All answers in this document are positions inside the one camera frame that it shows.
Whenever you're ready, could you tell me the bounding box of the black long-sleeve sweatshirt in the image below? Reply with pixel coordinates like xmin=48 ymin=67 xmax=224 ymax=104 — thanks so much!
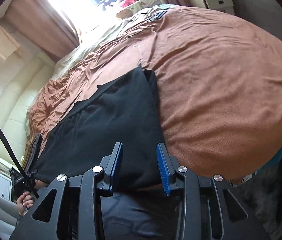
xmin=34 ymin=68 xmax=164 ymax=191

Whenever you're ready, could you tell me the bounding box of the stack of folded clothes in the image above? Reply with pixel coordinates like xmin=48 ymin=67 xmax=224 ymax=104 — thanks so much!
xmin=22 ymin=133 xmax=42 ymax=173

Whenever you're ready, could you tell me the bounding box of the person's left hand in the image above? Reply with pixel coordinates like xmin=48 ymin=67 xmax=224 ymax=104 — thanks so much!
xmin=16 ymin=191 xmax=34 ymax=216

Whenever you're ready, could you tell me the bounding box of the white nightstand left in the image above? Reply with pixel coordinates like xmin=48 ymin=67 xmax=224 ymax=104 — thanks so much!
xmin=0 ymin=173 xmax=12 ymax=201

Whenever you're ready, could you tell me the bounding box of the cream padded headboard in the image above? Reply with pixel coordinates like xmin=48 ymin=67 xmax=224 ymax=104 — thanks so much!
xmin=0 ymin=52 xmax=55 ymax=163

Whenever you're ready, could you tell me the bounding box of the rust orange bed blanket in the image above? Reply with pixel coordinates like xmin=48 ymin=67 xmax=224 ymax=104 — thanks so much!
xmin=28 ymin=7 xmax=282 ymax=180

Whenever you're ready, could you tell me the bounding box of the cream bed sheet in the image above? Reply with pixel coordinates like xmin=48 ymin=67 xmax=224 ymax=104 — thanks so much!
xmin=53 ymin=4 xmax=162 ymax=81

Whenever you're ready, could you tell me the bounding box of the cream hanging cloth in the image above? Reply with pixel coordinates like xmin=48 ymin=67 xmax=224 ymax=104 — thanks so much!
xmin=0 ymin=25 xmax=20 ymax=61

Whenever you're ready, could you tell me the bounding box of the small black device on bed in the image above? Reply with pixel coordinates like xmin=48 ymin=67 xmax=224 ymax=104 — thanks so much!
xmin=147 ymin=10 xmax=167 ymax=22

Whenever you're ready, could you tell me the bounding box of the patterned pillow with bear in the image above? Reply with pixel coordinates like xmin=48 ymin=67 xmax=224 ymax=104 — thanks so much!
xmin=116 ymin=0 xmax=162 ymax=20

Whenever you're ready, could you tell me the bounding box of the white bedside cabinet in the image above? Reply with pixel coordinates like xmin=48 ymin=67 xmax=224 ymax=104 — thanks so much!
xmin=190 ymin=0 xmax=235 ymax=16

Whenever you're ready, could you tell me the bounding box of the pink curtain left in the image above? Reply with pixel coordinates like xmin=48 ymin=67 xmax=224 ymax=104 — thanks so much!
xmin=4 ymin=0 xmax=80 ymax=62

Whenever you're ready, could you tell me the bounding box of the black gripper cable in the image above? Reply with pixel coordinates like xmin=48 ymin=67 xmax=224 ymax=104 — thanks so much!
xmin=0 ymin=106 xmax=40 ymax=198

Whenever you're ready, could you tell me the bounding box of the black cable on bed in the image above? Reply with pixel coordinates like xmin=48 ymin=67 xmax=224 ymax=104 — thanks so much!
xmin=126 ymin=11 xmax=162 ymax=39

